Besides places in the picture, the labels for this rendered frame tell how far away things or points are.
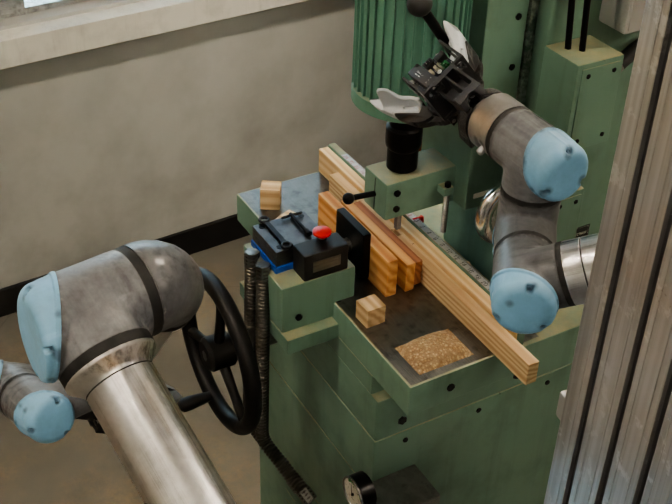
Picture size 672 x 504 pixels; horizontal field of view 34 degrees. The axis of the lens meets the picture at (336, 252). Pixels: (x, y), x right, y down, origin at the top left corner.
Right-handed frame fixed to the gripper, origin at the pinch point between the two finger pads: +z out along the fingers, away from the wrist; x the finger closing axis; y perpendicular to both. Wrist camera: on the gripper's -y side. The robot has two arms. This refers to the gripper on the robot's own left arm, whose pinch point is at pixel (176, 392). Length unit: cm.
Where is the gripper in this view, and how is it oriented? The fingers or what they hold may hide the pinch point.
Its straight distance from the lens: 190.9
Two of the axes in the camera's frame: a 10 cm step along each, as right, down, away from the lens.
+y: -4.6, 8.4, 3.0
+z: 7.4, 1.7, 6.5
